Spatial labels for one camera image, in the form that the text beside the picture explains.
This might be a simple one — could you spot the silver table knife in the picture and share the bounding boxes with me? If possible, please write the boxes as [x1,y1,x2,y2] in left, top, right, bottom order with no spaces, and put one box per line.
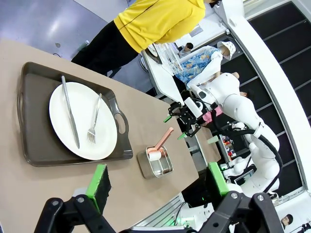
[60,75,81,150]

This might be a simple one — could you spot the stainless steel rectangular container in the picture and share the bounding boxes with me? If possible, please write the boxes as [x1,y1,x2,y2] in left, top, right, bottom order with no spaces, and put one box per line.
[136,145,174,180]

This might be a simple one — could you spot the white round plate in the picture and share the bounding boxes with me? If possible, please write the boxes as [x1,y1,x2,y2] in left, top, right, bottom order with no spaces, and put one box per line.
[49,82,118,161]

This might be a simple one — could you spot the brown side table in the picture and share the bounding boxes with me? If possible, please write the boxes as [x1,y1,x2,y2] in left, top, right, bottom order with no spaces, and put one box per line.
[194,126,222,170]

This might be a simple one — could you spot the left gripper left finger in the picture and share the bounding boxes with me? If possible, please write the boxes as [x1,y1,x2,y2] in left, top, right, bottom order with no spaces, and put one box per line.
[34,164,117,233]

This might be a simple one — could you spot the silver fork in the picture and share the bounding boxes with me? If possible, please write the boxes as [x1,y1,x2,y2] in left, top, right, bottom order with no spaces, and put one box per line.
[86,93,103,144]

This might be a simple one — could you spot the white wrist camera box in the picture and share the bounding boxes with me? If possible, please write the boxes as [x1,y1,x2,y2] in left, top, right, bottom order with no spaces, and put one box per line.
[184,97,204,117]

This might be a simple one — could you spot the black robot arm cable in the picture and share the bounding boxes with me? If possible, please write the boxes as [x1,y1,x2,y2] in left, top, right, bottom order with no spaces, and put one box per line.
[210,109,284,195]

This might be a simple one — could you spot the white background table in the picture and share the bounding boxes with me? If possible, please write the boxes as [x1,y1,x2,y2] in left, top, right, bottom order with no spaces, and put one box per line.
[142,47,185,106]

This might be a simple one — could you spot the white wire dish rack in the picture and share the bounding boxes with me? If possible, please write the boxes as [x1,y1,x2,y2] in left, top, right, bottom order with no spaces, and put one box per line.
[155,42,182,76]

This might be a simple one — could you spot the portrait photo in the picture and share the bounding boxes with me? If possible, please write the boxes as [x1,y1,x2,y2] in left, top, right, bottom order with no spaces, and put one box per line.
[279,213,294,230]

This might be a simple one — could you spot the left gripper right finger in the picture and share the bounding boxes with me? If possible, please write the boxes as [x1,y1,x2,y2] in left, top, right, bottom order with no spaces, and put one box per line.
[194,161,287,233]

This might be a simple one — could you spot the dark grey serving tray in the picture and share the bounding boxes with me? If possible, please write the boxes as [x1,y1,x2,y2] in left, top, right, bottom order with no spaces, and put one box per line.
[16,61,134,167]

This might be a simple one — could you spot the seated background person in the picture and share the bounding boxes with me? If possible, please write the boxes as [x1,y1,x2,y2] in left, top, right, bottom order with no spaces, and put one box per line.
[178,42,194,58]

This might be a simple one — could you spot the pink spatula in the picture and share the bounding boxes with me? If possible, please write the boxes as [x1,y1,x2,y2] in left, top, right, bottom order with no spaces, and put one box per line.
[145,127,174,162]

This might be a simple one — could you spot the shelf with colourful items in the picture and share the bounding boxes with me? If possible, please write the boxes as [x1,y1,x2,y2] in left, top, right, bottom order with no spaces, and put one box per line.
[218,134,238,162]

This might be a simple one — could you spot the open laptop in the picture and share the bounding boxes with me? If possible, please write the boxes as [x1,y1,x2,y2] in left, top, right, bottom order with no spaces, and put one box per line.
[234,168,255,186]

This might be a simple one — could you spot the person in yellow sweater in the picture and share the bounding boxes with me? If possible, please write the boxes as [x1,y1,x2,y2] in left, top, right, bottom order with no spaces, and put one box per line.
[70,0,207,76]

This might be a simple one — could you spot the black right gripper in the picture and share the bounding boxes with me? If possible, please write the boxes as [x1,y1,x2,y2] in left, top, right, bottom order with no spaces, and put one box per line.
[164,101,202,141]

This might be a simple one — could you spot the aluminium table frame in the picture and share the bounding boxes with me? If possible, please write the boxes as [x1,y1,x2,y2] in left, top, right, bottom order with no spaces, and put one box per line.
[132,193,185,230]

